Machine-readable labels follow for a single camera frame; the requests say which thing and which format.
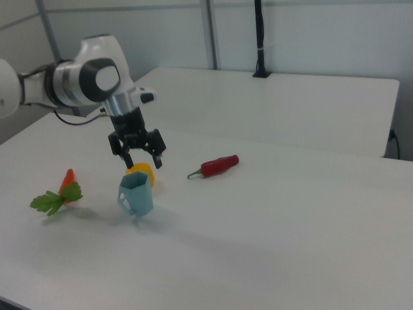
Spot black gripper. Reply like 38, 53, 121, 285
107, 108, 167, 170

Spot light blue faceted mug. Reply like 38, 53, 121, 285
116, 171, 155, 218

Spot yellow toy bell pepper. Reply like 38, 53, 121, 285
125, 162, 157, 188

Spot red toy chili pepper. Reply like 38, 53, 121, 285
186, 154, 240, 180

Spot orange toy carrot green leaves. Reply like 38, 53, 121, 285
30, 168, 84, 217

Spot white side table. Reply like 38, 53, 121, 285
86, 67, 401, 159

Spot black pole with base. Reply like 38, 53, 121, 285
252, 0, 272, 79

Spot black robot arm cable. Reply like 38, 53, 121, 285
52, 108, 108, 127

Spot black wall socket cable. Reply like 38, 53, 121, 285
388, 129, 401, 160

